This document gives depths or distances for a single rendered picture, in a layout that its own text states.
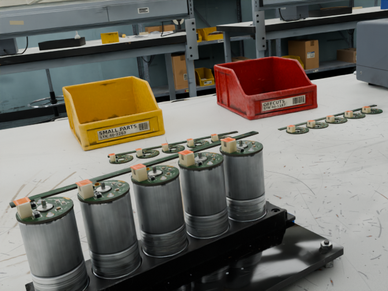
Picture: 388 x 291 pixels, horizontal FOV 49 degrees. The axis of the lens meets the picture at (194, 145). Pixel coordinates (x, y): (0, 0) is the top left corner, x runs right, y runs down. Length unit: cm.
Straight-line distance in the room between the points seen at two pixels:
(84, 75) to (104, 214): 445
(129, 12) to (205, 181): 231
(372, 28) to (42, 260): 58
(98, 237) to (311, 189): 19
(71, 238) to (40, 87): 447
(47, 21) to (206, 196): 229
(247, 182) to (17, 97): 449
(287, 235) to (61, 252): 13
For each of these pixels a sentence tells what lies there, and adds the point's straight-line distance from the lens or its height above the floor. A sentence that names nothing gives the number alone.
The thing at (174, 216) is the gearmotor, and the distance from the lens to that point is 22.
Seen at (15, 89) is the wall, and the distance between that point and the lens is 468.
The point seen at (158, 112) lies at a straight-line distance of 51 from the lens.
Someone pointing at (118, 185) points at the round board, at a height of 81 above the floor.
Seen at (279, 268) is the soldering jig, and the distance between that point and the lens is 23.
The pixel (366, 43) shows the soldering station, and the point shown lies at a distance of 70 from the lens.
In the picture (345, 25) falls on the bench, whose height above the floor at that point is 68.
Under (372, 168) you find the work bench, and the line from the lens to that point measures 39.
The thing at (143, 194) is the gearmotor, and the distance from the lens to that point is 21.
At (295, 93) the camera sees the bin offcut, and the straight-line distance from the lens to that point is 57.
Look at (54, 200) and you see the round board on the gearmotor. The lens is 21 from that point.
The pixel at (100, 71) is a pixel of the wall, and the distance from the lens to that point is 465.
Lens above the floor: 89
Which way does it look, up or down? 18 degrees down
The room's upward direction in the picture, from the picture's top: 6 degrees counter-clockwise
